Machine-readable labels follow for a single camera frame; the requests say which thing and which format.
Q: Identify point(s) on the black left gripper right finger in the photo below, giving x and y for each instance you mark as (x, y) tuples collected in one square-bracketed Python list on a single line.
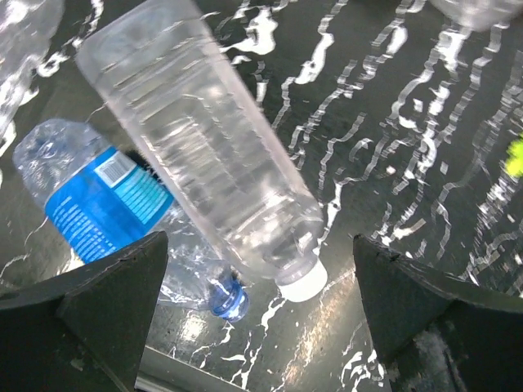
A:
[(435, 332)]

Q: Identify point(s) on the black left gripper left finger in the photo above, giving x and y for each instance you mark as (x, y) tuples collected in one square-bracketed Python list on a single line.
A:
[(84, 330)]

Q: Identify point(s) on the blue label crushed bottle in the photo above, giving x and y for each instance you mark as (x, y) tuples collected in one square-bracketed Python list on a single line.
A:
[(100, 201)]

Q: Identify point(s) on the large clear square bottle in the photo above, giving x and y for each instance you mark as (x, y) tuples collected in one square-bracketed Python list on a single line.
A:
[(160, 71)]

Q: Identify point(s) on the celery stalk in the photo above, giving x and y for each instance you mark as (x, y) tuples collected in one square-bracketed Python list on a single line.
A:
[(514, 162)]

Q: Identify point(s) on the clear ribbed bottle white cap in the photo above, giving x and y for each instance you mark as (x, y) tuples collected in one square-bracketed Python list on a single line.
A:
[(26, 31)]

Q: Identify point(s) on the clear bottle blue red label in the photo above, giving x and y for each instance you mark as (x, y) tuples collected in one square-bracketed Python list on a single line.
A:
[(478, 15)]

